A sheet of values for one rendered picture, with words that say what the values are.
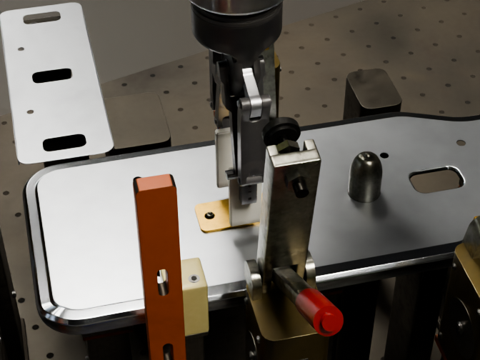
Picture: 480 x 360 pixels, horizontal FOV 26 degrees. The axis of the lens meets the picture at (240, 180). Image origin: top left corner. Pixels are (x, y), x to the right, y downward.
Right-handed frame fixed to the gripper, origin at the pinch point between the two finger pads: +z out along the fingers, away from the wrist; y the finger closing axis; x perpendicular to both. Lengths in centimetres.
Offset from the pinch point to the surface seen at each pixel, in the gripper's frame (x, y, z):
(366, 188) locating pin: -12.4, -1.5, 2.7
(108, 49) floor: -4, 173, 104
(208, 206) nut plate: 2.7, 1.4, 4.3
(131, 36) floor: -11, 178, 104
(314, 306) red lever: 0.4, -24.7, -9.6
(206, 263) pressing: 4.4, -5.7, 4.6
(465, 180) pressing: -23.2, -0.8, 4.7
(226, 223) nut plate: 1.6, -1.4, 4.3
